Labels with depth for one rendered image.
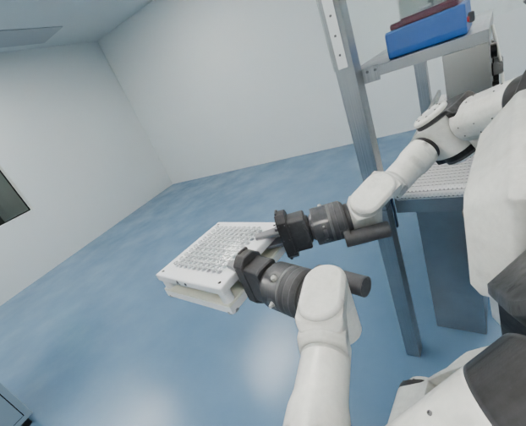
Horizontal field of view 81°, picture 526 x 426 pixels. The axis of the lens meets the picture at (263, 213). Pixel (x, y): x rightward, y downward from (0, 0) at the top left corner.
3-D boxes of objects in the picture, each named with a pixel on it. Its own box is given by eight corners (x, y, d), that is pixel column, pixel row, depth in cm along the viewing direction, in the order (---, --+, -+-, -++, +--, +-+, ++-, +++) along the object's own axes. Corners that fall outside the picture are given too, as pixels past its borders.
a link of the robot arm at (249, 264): (221, 266, 57) (264, 281, 49) (254, 237, 63) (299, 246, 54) (244, 314, 63) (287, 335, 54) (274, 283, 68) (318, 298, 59)
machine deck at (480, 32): (490, 46, 77) (488, 28, 75) (347, 89, 101) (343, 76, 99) (493, 19, 118) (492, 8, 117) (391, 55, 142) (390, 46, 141)
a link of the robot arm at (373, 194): (342, 201, 65) (382, 159, 67) (347, 221, 72) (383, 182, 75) (368, 217, 61) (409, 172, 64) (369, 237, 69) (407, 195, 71)
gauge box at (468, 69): (494, 118, 84) (490, 40, 76) (450, 126, 91) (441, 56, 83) (495, 96, 99) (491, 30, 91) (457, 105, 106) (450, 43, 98)
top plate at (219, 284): (158, 281, 77) (154, 274, 76) (221, 226, 93) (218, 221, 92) (223, 297, 61) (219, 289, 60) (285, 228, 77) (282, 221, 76)
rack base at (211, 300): (167, 295, 79) (163, 288, 78) (227, 240, 95) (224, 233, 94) (233, 314, 63) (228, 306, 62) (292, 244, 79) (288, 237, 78)
